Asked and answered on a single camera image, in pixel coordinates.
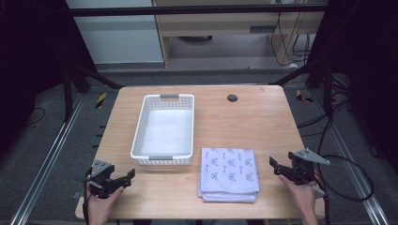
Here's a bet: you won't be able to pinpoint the black metal stand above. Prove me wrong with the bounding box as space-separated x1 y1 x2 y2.
61 61 126 124
269 61 335 118

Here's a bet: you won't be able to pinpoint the black floor cables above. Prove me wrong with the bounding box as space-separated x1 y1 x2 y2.
296 73 355 139

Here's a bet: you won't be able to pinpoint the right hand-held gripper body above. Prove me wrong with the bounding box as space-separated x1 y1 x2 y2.
287 148 331 186

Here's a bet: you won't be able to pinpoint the black horizontal frame bar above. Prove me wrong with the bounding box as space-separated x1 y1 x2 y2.
67 3 329 18

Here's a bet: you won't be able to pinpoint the black hanging desk cables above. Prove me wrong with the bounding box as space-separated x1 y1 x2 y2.
269 11 312 68

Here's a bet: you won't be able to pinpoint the light wooden desk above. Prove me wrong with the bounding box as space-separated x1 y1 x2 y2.
151 0 327 68

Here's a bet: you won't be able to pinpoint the black curtain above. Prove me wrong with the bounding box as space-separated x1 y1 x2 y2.
0 0 97 158
311 0 398 174

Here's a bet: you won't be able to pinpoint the white cabinet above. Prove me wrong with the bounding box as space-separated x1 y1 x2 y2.
65 0 165 66

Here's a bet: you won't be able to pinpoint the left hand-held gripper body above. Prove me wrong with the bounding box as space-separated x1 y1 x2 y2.
85 159 116 200

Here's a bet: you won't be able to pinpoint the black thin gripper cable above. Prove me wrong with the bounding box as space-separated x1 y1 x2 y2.
82 174 92 225

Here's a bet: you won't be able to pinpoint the person's right hand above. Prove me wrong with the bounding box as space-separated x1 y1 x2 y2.
278 173 317 217

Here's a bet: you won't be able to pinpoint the folded light blue patterned cloth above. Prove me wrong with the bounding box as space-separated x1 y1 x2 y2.
196 147 261 204

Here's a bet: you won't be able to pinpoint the black looped gripper cable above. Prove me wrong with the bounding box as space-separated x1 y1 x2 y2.
314 154 375 225

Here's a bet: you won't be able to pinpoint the white plastic basket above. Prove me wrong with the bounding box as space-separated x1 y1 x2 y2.
130 93 195 166

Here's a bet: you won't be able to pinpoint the person's left hand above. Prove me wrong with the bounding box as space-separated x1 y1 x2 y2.
85 182 125 218

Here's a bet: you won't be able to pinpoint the yellow black striped tape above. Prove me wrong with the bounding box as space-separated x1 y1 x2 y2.
295 89 314 104
95 92 108 111

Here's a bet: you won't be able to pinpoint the metal floor rail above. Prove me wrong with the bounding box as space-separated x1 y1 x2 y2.
311 89 391 225
8 92 85 225

